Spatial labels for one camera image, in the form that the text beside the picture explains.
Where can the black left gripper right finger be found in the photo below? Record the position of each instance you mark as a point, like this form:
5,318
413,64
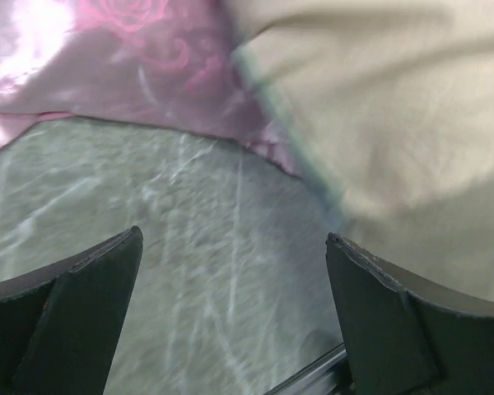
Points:
405,334

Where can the pink rose satin pillow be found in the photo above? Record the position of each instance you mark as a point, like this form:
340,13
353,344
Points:
159,63

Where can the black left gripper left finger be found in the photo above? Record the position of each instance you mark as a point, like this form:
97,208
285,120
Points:
60,324

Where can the blue-grey pillowcase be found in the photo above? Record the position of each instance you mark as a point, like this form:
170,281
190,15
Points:
277,105

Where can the white pillow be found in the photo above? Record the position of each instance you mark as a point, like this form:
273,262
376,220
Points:
398,98

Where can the aluminium front frame rail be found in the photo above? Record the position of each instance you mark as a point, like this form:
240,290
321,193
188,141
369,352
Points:
329,374

